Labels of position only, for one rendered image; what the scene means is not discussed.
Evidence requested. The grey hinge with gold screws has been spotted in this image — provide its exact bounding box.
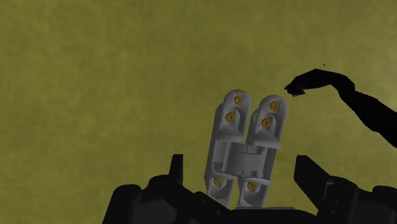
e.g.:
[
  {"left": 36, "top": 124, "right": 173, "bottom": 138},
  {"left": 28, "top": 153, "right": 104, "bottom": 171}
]
[{"left": 204, "top": 88, "right": 288, "bottom": 209}]

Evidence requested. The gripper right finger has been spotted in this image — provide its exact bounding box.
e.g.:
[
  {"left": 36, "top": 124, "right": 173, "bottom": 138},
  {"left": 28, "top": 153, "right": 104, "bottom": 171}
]
[{"left": 293, "top": 155, "right": 397, "bottom": 224}]

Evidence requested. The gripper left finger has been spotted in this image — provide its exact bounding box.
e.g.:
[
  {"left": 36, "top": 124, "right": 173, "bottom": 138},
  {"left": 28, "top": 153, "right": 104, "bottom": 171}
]
[{"left": 102, "top": 153, "right": 231, "bottom": 224}]

